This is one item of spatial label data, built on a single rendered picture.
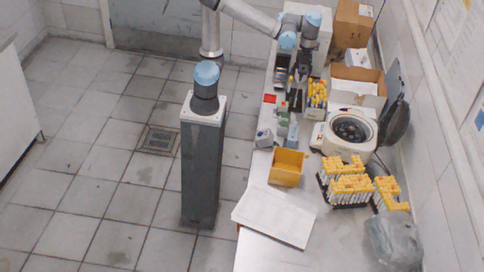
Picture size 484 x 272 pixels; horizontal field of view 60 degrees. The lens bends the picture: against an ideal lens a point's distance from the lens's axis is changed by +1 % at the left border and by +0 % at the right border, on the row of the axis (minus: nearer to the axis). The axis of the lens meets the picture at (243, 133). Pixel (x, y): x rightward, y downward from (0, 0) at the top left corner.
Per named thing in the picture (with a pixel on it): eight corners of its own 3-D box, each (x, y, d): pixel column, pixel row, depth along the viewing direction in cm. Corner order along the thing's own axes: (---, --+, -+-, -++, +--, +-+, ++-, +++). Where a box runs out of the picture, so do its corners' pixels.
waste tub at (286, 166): (271, 161, 188) (274, 145, 181) (300, 167, 187) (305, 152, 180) (266, 183, 179) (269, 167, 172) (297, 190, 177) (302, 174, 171)
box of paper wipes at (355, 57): (344, 56, 259) (349, 38, 250) (363, 58, 259) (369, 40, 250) (348, 77, 243) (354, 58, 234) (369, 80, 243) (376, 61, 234)
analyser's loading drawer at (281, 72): (276, 65, 241) (277, 57, 238) (287, 66, 241) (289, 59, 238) (273, 86, 226) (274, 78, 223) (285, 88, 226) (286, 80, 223)
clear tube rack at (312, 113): (304, 94, 227) (306, 83, 222) (322, 97, 227) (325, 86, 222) (302, 118, 212) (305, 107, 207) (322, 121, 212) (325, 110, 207)
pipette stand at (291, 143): (283, 139, 200) (287, 123, 193) (298, 142, 199) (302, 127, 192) (280, 153, 192) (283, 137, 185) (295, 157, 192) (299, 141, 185)
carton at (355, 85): (323, 83, 236) (330, 60, 225) (374, 91, 235) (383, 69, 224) (324, 111, 218) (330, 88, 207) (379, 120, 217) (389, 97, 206)
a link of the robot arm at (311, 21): (304, 7, 185) (323, 10, 184) (299, 30, 192) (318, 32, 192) (303, 16, 179) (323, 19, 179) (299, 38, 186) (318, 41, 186)
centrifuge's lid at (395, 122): (400, 86, 183) (418, 93, 182) (375, 126, 200) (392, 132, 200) (399, 116, 167) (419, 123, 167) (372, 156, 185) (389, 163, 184)
